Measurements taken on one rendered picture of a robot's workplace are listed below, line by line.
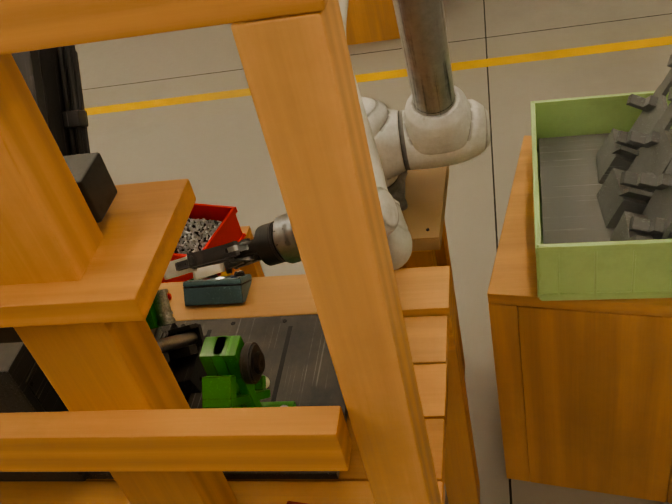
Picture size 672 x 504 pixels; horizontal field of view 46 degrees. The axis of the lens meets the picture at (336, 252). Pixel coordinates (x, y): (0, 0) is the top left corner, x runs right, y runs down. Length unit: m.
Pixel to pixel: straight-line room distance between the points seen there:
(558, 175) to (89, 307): 1.46
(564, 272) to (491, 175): 1.84
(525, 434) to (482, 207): 1.38
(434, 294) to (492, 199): 1.75
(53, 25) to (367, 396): 0.62
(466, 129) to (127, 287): 1.13
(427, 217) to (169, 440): 1.05
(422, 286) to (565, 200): 0.49
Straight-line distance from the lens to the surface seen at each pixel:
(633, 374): 2.09
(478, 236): 3.32
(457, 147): 1.96
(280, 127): 0.83
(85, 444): 1.26
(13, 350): 1.52
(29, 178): 0.99
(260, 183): 3.92
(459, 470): 2.33
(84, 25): 0.83
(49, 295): 1.06
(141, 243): 1.08
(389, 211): 1.31
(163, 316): 1.71
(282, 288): 1.90
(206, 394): 1.42
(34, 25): 0.86
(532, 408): 2.25
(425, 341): 1.73
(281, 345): 1.77
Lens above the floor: 2.14
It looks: 39 degrees down
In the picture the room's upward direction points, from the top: 15 degrees counter-clockwise
